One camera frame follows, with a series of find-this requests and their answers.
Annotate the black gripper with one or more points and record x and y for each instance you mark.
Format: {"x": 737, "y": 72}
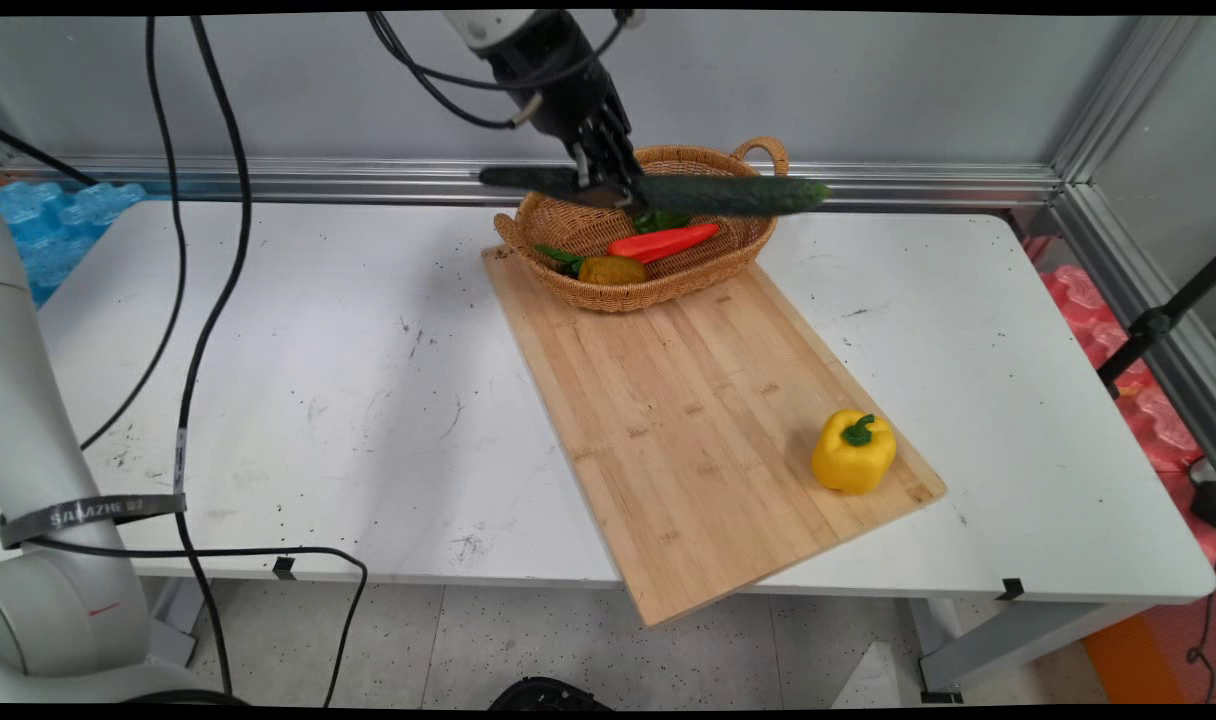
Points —
{"x": 558, "y": 85}

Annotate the dark green cucumber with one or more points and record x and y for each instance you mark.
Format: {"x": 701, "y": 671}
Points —
{"x": 728, "y": 195}

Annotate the green vegetable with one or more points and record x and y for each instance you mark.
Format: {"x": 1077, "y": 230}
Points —
{"x": 660, "y": 219}

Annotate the red carrot with green leaves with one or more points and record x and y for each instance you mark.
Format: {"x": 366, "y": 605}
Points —
{"x": 663, "y": 242}

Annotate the yellow-brown potato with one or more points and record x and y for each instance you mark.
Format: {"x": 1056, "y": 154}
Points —
{"x": 613, "y": 270}

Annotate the woven wicker basket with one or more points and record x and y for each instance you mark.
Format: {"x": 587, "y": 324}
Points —
{"x": 668, "y": 280}

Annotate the bamboo cutting board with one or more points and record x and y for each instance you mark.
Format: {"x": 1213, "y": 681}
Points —
{"x": 698, "y": 420}

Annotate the yellow bell pepper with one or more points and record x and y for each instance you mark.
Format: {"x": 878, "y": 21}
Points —
{"x": 853, "y": 455}

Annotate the black round floor object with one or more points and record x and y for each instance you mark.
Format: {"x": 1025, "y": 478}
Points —
{"x": 548, "y": 695}

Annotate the blue foam mat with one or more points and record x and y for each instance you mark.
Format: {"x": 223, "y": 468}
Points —
{"x": 53, "y": 225}

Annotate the black tripod stand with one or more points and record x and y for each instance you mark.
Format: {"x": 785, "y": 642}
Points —
{"x": 1153, "y": 325}

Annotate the pink foam mat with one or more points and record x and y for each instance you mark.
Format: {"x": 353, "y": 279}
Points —
{"x": 1138, "y": 400}

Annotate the orange floor strip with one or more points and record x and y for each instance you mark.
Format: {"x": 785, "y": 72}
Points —
{"x": 1128, "y": 660}

